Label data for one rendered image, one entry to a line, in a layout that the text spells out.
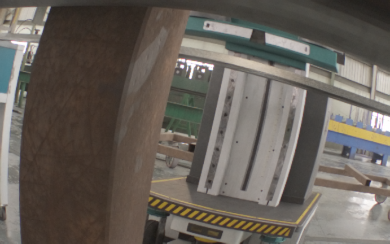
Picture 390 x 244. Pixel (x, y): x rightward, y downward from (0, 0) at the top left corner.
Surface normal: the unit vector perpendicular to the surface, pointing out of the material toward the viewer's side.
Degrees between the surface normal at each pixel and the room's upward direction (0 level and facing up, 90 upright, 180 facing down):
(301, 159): 90
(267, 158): 90
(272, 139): 90
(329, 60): 90
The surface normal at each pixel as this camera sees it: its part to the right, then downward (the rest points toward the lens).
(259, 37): -0.38, 0.05
